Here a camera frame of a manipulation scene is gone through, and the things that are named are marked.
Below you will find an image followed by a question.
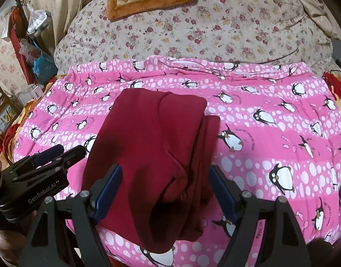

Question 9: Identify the beige curtain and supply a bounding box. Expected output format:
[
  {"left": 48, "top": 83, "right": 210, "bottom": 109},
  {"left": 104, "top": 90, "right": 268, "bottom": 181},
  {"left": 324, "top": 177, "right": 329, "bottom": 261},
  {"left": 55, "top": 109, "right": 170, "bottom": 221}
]
[{"left": 19, "top": 0, "right": 93, "bottom": 54}]

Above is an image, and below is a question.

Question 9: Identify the pink penguin print blanket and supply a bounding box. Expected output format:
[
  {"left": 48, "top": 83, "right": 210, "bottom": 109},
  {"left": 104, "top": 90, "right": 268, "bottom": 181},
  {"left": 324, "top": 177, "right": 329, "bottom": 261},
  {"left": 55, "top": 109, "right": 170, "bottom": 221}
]
[{"left": 13, "top": 56, "right": 341, "bottom": 267}]

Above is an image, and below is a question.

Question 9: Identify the blue plastic bag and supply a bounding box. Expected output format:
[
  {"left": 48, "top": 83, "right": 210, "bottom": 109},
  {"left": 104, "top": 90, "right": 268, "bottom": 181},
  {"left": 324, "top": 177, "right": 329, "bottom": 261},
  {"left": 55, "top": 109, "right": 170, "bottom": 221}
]
[{"left": 31, "top": 40, "right": 59, "bottom": 86}]

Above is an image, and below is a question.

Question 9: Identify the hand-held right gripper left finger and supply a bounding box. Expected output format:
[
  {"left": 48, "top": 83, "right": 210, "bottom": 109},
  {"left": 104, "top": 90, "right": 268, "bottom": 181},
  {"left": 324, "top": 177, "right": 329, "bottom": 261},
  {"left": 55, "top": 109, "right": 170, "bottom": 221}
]
[{"left": 19, "top": 164, "right": 123, "bottom": 267}]

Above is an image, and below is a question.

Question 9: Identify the red printed blanket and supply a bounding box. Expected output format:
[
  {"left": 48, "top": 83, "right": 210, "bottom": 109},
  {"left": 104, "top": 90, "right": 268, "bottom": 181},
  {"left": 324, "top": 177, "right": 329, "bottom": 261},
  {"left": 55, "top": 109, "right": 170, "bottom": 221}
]
[{"left": 322, "top": 71, "right": 341, "bottom": 101}]

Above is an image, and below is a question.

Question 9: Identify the red wooden chair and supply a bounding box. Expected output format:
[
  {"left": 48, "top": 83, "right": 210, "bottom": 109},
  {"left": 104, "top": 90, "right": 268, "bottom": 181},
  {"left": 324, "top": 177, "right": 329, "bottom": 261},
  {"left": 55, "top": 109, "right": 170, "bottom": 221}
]
[{"left": 8, "top": 6, "right": 35, "bottom": 86}]

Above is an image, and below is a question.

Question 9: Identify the beige quilt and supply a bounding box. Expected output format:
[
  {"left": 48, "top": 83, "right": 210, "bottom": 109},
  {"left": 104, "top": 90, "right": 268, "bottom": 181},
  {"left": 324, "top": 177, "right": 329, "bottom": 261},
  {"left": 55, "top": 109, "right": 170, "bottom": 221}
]
[{"left": 273, "top": 0, "right": 341, "bottom": 40}]

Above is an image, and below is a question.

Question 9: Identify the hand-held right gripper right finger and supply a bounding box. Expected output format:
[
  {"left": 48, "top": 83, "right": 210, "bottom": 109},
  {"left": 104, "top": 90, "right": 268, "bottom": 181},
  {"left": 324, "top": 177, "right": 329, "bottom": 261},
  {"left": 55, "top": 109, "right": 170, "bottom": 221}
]
[{"left": 208, "top": 165, "right": 311, "bottom": 267}]

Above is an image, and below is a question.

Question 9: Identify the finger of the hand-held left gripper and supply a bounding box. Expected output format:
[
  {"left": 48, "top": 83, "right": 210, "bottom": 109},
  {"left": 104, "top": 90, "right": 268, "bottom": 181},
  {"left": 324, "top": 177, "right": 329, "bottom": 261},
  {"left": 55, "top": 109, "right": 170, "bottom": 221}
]
[
  {"left": 17, "top": 145, "right": 87, "bottom": 184},
  {"left": 11, "top": 144, "right": 64, "bottom": 176}
]

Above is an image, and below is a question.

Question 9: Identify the dark red garment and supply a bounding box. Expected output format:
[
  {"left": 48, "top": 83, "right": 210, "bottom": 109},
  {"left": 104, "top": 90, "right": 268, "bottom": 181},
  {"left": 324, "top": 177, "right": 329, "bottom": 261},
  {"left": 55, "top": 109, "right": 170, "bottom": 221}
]
[{"left": 81, "top": 87, "right": 221, "bottom": 250}]

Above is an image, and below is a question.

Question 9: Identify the orange yellow blanket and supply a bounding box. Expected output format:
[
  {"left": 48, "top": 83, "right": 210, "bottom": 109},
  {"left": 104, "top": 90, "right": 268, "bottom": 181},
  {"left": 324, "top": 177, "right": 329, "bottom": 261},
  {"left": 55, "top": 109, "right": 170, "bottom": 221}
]
[{"left": 3, "top": 100, "right": 41, "bottom": 163}]

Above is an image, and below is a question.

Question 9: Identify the clear plastic bag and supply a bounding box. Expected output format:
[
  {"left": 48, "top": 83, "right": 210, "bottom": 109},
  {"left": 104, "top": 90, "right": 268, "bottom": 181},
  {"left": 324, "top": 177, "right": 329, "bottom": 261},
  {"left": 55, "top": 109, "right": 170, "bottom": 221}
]
[{"left": 25, "top": 2, "right": 53, "bottom": 37}]

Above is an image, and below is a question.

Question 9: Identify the floral bed sheet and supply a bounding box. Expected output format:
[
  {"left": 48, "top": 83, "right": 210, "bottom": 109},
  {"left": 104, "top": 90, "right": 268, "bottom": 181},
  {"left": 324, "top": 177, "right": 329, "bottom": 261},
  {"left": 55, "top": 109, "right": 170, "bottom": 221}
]
[{"left": 54, "top": 0, "right": 335, "bottom": 74}]

